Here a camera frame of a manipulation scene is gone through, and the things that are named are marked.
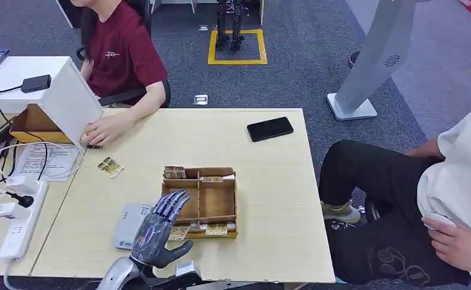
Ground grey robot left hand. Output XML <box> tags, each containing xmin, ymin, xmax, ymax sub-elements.
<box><xmin>130</xmin><ymin>189</ymin><xmax>194</xmax><ymax>270</ymax></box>

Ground person's left hand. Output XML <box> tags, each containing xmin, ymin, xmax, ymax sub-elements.
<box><xmin>422</xmin><ymin>216</ymin><xmax>471</xmax><ymax>276</ymax></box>
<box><xmin>81</xmin><ymin>115</ymin><xmax>123</xmax><ymax>147</ymax></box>

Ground gold printed card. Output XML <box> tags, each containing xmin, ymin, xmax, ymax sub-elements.
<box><xmin>97</xmin><ymin>156</ymin><xmax>126</xmax><ymax>179</ymax></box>

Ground gold card in box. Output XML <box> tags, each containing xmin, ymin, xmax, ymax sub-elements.
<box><xmin>168</xmin><ymin>225</ymin><xmax>191</xmax><ymax>242</ymax></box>
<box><xmin>205</xmin><ymin>223</ymin><xmax>229</xmax><ymax>237</ymax></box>

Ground grey flat card reader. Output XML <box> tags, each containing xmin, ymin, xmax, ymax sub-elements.
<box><xmin>112</xmin><ymin>202</ymin><xmax>153</xmax><ymax>251</ymax></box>

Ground white box shelf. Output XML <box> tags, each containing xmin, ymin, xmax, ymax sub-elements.
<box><xmin>0</xmin><ymin>56</ymin><xmax>104</xmax><ymax>151</ymax></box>

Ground person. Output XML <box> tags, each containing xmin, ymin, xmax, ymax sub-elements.
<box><xmin>69</xmin><ymin>0</ymin><xmax>168</xmax><ymax>147</ymax></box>
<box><xmin>318</xmin><ymin>97</ymin><xmax>471</xmax><ymax>288</ymax></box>

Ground brown cardboard box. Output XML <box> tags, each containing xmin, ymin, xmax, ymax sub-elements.
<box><xmin>8</xmin><ymin>103</ymin><xmax>72</xmax><ymax>144</ymax></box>

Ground wooden card box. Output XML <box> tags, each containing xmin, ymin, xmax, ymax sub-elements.
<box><xmin>161</xmin><ymin>166</ymin><xmax>239</xmax><ymax>240</ymax></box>

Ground card stack in box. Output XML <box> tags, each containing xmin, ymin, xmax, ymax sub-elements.
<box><xmin>163</xmin><ymin>166</ymin><xmax>187</xmax><ymax>180</ymax></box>

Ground printed paper sheet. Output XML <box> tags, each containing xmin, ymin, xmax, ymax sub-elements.
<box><xmin>13</xmin><ymin>143</ymin><xmax>83</xmax><ymax>182</ymax></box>

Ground black power adapter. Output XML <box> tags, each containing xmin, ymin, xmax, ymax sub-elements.
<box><xmin>21</xmin><ymin>74</ymin><xmax>53</xmax><ymax>94</ymax></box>

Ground white charger plug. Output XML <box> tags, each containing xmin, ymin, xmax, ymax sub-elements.
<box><xmin>5</xmin><ymin>176</ymin><xmax>40</xmax><ymax>195</ymax></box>

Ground black plug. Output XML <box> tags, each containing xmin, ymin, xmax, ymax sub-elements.
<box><xmin>4</xmin><ymin>191</ymin><xmax>35</xmax><ymax>209</ymax></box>

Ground black cabinet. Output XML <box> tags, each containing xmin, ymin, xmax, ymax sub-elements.
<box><xmin>54</xmin><ymin>0</ymin><xmax>85</xmax><ymax>30</ymax></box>

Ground white power strip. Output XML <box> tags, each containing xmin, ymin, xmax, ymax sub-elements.
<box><xmin>0</xmin><ymin>180</ymin><xmax>50</xmax><ymax>262</ymax></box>

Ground black smartphone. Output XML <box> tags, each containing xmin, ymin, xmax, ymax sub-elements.
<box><xmin>246</xmin><ymin>116</ymin><xmax>295</xmax><ymax>143</ymax></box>

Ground black robot legs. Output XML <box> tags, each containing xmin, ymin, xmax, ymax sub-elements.
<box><xmin>215</xmin><ymin>0</ymin><xmax>246</xmax><ymax>53</ymax></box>

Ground grey white floor stand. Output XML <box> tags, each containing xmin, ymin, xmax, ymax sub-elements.
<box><xmin>326</xmin><ymin>0</ymin><xmax>418</xmax><ymax>122</ymax></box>

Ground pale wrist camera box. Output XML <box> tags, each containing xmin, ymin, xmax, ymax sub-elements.
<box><xmin>174</xmin><ymin>259</ymin><xmax>203</xmax><ymax>280</ymax></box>

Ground white cable loop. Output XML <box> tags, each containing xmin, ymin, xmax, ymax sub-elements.
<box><xmin>0</xmin><ymin>142</ymin><xmax>85</xmax><ymax>180</ymax></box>

